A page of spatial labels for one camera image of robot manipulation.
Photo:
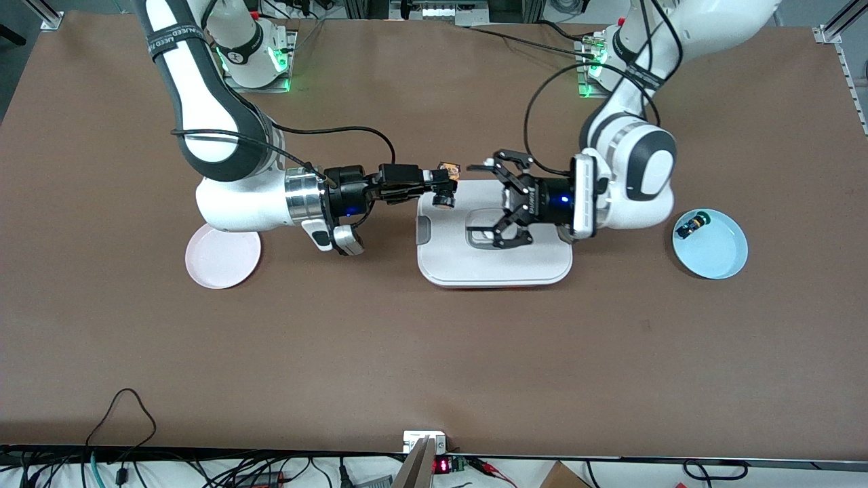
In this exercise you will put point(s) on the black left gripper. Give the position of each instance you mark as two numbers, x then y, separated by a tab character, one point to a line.
550	200

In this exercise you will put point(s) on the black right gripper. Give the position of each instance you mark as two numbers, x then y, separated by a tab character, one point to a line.
346	193

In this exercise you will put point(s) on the orange black push-button switch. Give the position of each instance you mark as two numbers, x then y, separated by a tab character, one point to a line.
445	198

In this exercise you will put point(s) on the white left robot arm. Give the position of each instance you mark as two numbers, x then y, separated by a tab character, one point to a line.
651	169

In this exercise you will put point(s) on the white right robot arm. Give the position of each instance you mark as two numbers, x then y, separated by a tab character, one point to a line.
224	203

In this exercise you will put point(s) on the white lidded lunch box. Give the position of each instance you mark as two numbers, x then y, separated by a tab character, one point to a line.
488	268

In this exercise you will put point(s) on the silver lit device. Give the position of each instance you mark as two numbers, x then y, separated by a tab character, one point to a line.
434	11

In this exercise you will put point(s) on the pale pink round plate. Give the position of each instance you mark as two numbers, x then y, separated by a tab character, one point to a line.
224	264

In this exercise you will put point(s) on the light blue round plate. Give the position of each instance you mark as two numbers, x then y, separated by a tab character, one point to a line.
712	254

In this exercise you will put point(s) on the red digit display module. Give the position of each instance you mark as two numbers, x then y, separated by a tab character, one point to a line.
442	465

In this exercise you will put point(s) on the brown cardboard box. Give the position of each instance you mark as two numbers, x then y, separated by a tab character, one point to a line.
563	476

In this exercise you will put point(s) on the black power adapter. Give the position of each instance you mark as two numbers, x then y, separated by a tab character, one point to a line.
261	480

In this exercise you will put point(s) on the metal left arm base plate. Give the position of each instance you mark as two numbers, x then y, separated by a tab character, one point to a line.
584	85

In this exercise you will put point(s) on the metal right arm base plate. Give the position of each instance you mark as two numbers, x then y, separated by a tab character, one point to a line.
285	78

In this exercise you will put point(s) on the green blue push-button switch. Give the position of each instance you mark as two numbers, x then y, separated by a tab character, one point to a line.
693	226

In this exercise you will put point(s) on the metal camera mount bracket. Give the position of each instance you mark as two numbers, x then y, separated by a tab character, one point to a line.
422	457

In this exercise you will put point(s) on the aluminium frame profile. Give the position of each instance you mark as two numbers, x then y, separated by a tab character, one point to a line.
49	15
841	47

